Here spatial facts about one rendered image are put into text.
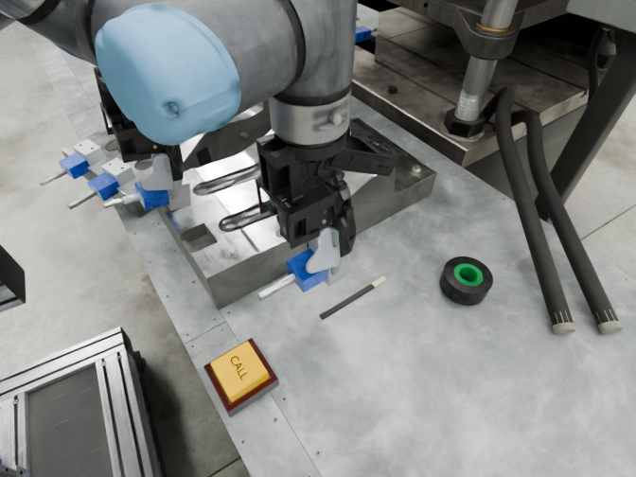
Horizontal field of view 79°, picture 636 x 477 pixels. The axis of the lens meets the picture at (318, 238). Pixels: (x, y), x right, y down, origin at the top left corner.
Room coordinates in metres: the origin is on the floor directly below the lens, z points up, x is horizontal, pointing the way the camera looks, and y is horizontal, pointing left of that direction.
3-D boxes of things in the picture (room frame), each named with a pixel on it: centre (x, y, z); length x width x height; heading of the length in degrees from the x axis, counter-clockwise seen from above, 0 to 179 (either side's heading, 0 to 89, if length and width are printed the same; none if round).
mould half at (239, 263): (0.59, 0.04, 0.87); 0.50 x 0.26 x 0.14; 125
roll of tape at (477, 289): (0.39, -0.25, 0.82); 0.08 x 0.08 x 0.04
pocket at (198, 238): (0.42, 0.19, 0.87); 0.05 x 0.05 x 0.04; 35
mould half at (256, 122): (0.84, 0.31, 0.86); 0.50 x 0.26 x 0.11; 142
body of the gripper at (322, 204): (0.33, 0.01, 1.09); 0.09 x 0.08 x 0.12; 125
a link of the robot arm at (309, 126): (0.33, 0.01, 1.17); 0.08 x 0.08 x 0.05
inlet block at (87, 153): (0.65, 0.51, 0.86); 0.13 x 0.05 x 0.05; 142
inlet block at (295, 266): (0.32, 0.02, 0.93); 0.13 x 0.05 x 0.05; 125
